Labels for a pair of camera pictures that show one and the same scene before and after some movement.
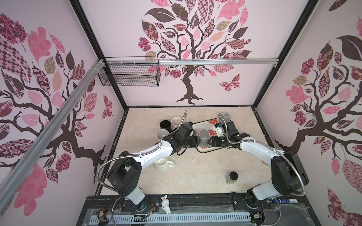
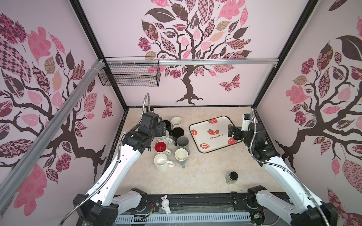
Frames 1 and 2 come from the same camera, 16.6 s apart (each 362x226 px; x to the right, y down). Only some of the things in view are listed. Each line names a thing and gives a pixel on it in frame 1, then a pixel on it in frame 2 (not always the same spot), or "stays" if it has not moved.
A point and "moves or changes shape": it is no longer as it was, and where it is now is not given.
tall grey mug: (204, 135) moves or changes shape
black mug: (166, 125) stays
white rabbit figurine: (165, 203) stays
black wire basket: (130, 75) stays
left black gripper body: (190, 142) to (159, 132)
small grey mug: (226, 117) to (181, 155)
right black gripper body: (219, 141) to (238, 135)
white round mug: (163, 165) stays
